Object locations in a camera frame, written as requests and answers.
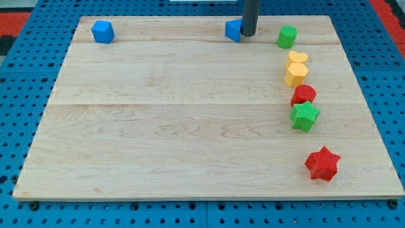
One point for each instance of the yellow heart block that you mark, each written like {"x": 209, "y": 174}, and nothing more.
{"x": 295, "y": 57}

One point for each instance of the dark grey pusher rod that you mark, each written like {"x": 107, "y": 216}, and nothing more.
{"x": 250, "y": 15}

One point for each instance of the red star block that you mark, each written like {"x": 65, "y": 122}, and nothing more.
{"x": 322, "y": 164}

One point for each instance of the blue triangle block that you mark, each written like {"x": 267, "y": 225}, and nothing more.
{"x": 232, "y": 29}

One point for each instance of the yellow hexagon block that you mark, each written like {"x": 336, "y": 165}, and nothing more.
{"x": 296, "y": 74}

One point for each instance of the green cylinder block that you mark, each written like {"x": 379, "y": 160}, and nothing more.
{"x": 287, "y": 36}

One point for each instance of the blue cube block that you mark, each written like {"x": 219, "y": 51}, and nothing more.
{"x": 103, "y": 32}

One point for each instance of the green star block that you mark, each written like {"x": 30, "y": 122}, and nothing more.
{"x": 304, "y": 116}

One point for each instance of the light wooden board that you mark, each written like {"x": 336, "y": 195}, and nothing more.
{"x": 172, "y": 110}

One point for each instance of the red cylinder block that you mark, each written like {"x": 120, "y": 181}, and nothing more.
{"x": 302, "y": 94}

